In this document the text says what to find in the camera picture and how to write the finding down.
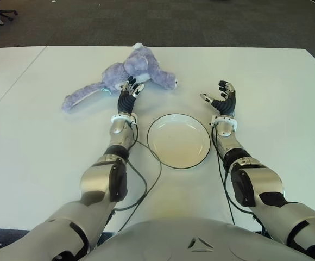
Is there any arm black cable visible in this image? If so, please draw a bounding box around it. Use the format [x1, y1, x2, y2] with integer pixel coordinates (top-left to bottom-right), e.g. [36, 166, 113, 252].
[211, 122, 267, 238]
[113, 122, 163, 233]

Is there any white plate with black rim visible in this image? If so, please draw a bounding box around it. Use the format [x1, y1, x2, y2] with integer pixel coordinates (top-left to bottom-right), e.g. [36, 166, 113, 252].
[147, 113, 211, 170]

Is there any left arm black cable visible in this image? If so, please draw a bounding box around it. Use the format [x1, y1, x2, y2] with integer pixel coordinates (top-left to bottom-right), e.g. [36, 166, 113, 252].
[113, 122, 163, 233]

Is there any black office chair base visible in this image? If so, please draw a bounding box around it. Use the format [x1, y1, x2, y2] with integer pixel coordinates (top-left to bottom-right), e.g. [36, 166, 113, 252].
[0, 7, 19, 21]

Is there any silver robot torso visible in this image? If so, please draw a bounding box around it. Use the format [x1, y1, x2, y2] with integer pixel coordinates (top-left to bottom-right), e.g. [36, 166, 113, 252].
[73, 217, 315, 261]

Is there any purple plush bunny doll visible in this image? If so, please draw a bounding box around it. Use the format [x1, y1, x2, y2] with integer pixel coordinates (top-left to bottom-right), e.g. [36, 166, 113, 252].
[61, 42, 179, 114]

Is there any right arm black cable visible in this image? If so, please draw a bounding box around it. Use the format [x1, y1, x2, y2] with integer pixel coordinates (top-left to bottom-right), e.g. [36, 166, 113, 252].
[211, 122, 267, 238]

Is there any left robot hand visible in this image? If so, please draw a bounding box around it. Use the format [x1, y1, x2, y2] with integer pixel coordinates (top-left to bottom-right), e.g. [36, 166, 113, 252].
[116, 76, 146, 114]

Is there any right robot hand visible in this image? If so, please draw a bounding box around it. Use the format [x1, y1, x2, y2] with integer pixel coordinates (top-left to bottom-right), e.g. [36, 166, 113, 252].
[200, 80, 238, 116]

